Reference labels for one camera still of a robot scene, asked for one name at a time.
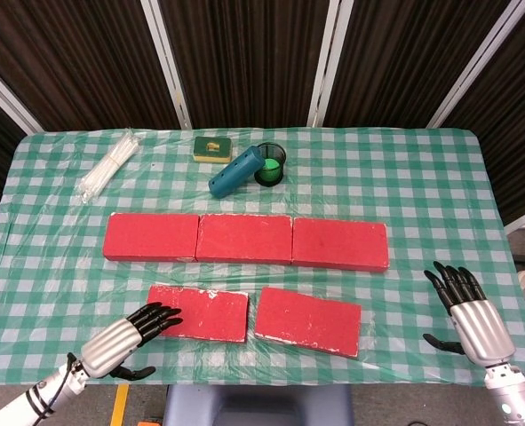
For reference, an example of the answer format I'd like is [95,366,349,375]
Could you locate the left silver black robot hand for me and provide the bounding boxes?
[78,302,184,383]

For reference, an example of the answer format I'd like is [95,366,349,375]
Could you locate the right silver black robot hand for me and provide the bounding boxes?
[423,261,517,366]

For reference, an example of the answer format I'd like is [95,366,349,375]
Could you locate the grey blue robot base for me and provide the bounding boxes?
[162,383,355,426]

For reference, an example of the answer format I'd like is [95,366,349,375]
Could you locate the yellow floor tape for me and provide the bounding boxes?
[109,383,131,426]

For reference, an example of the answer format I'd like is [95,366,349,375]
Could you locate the bag of white straws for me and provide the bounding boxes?
[76,128,141,205]

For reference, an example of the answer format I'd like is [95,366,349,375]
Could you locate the green white checkered tablecloth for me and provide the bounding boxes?
[0,127,525,387]

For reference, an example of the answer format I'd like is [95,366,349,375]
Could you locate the teal cylinder with holes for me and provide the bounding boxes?
[207,145,267,199]

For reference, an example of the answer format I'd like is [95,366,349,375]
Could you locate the green yellow sponge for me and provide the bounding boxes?
[193,136,234,164]

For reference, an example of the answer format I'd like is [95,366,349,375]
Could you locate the green object inside cup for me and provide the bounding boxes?
[261,158,283,185]

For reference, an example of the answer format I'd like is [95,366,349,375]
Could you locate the black mesh cup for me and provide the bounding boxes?
[253,141,287,187]

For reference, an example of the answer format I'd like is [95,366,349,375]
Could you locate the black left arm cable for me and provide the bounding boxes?
[42,353,77,421]

